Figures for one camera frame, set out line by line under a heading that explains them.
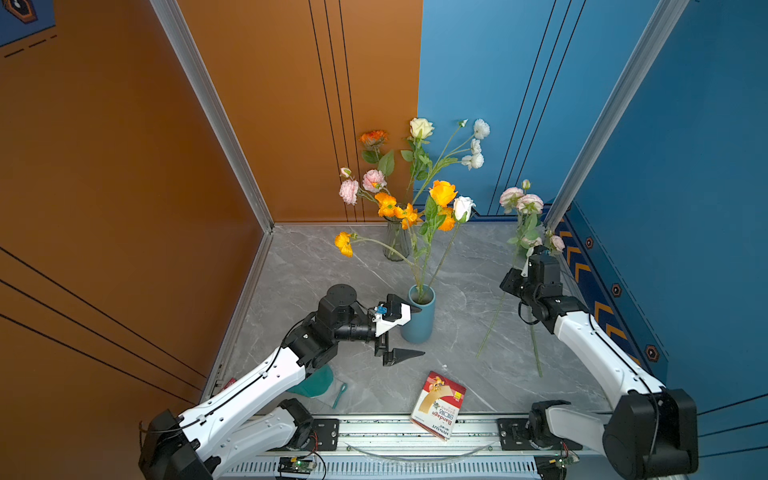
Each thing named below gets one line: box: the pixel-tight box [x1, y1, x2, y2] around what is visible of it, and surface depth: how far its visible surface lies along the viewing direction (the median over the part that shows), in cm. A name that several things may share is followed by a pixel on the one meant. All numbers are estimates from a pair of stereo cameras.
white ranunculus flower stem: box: [414, 119, 491, 199], surface depth 91 cm
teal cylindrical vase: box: [402, 283, 436, 344], surface depth 79 cm
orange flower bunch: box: [335, 193, 424, 293], surface depth 76 cm
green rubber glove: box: [287, 364, 348, 409], surface depth 82 cm
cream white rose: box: [400, 117, 435, 190], surface depth 91 cm
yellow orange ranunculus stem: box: [414, 180, 458, 298], surface depth 70 cm
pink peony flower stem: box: [338, 167, 391, 205], surface depth 87 cm
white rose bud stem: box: [428, 196, 477, 288], surface depth 68 cm
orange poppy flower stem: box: [374, 192, 403, 219], surface depth 76 cm
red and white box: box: [410, 371, 467, 441], surface depth 76 cm
